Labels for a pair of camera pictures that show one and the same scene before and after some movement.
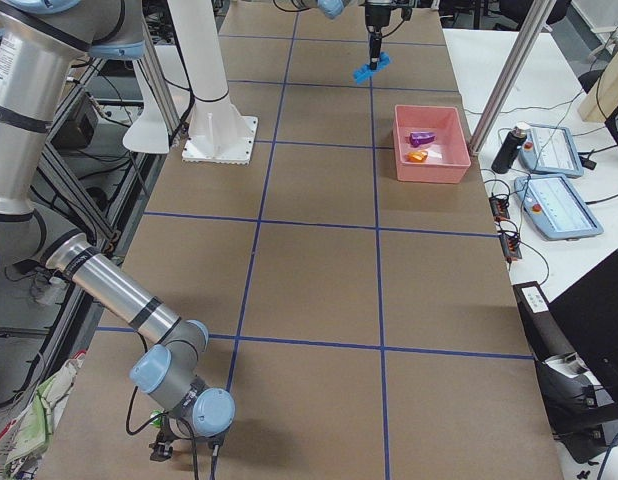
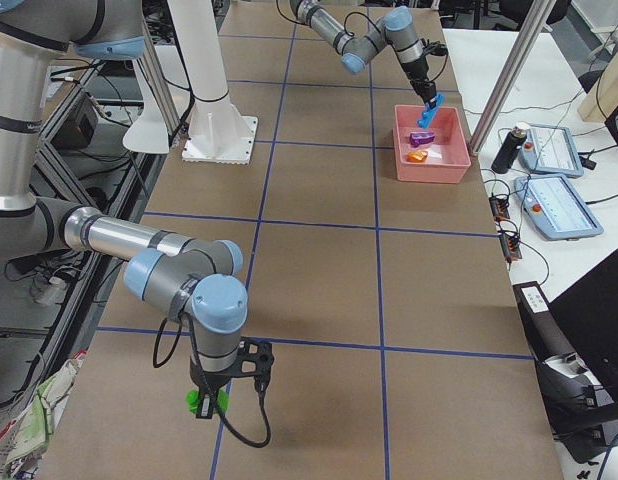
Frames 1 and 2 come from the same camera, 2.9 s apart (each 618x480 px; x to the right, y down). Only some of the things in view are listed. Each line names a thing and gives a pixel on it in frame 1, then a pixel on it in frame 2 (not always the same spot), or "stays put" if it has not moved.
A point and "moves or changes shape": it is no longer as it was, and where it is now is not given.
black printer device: [586, 423] stays put
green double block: [157, 422] moves or changes shape
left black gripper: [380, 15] -> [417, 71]
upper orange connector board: [499, 208] stays put
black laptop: [594, 316] stays put
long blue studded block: [362, 72] -> [430, 110]
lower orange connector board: [510, 247] stays put
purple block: [418, 137] stays put
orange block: [416, 156] stays put
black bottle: [507, 153] stays put
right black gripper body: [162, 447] -> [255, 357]
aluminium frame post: [532, 27] stays put
